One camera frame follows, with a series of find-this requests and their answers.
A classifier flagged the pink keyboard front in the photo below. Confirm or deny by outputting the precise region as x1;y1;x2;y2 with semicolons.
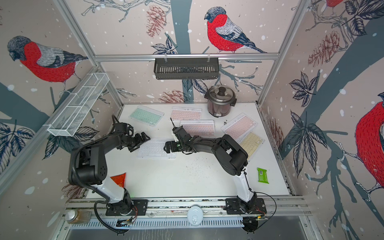
180;120;215;137

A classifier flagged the pink keyboard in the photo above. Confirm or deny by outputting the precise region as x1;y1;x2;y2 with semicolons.
171;107;202;121
221;113;258;141
180;120;215;137

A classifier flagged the white keyboard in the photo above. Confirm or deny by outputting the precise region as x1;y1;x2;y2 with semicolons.
137;138;177;160

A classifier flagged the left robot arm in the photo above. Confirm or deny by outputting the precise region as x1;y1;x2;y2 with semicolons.
68;123;151;214

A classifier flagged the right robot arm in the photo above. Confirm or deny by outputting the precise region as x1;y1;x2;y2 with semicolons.
164;126;257;214

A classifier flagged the pink keyboard back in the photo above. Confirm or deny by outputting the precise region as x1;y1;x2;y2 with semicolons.
171;107;202;121

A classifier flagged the green keyboard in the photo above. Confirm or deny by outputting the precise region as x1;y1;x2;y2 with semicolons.
130;105;164;127

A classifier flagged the red packet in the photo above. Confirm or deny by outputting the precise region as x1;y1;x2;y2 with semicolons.
111;173;127;188

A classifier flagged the pink keyboard right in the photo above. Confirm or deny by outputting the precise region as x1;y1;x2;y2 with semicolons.
221;113;258;141

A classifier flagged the steel rice cooker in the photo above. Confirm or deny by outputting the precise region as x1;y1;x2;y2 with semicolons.
205;85;237;118

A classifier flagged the black hanging basket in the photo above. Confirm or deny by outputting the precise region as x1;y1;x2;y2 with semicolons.
154;58;220;80

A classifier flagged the yellow keyboard right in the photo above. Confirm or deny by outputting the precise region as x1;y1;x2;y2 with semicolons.
240;132;265;161

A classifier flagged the white round cap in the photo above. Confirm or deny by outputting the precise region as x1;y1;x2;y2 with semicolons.
187;206;204;226

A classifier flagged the green packet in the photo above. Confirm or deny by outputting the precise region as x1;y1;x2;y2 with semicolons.
257;168;269;184

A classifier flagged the glass jar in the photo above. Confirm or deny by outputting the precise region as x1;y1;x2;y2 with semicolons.
65;210;92;224

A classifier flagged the aluminium front rail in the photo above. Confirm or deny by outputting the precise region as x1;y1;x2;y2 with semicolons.
64;196;310;220

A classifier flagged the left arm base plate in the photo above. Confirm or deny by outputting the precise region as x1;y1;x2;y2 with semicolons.
106;199;149;217

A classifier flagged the right black cable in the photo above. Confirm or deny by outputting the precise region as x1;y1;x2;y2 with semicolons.
244;170;278;232

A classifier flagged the black cable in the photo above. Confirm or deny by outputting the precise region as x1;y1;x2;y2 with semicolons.
93;200;133;235
244;170;278;232

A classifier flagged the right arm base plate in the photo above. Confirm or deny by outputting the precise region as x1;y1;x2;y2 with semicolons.
224;196;267;215

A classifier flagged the left black cable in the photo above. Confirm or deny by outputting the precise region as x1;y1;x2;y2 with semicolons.
93;200;133;235

